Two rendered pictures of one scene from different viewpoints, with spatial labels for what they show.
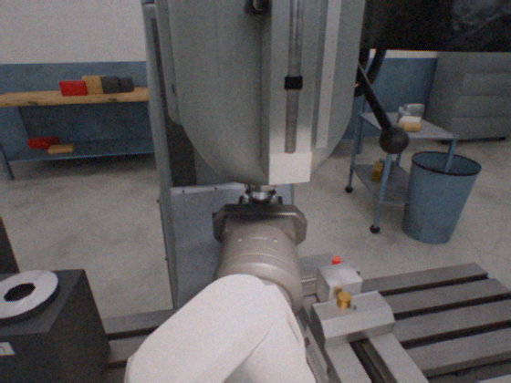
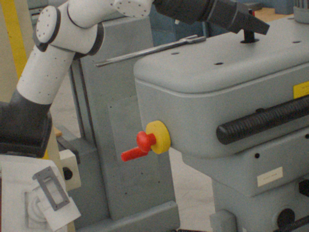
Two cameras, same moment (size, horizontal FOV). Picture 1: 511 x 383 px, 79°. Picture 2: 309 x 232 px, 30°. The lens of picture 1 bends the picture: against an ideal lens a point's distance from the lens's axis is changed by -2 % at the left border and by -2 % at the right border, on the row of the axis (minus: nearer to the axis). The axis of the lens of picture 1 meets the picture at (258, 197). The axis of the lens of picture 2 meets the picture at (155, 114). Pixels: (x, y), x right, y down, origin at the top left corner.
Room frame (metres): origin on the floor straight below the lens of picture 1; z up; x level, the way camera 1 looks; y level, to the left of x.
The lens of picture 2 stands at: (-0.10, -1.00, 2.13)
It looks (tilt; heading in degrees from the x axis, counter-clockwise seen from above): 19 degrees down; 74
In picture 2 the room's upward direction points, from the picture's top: 9 degrees counter-clockwise
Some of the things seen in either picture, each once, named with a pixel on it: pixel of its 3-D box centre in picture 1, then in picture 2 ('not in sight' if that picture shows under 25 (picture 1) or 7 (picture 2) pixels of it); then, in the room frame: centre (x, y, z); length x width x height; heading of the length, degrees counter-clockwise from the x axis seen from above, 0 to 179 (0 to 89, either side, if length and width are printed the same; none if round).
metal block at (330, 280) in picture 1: (337, 286); not in sight; (0.42, -0.14, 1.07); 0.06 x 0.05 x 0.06; 104
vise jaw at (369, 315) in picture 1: (351, 317); not in sight; (0.37, -0.16, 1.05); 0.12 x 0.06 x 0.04; 104
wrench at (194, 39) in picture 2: not in sight; (150, 50); (0.21, 0.08, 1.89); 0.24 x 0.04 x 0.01; 12
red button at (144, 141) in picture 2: not in sight; (147, 140); (0.15, -0.05, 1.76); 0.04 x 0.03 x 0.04; 102
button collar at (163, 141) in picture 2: not in sight; (158, 137); (0.17, -0.05, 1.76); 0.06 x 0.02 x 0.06; 102
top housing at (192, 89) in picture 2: not in sight; (259, 78); (0.41, 0.00, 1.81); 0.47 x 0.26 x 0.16; 12
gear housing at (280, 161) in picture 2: not in sight; (274, 134); (0.44, 0.00, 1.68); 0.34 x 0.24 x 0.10; 12
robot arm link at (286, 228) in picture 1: (258, 249); not in sight; (0.30, 0.00, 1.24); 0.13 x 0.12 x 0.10; 88
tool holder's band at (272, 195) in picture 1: (260, 195); not in sight; (0.39, 0.00, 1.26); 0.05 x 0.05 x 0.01
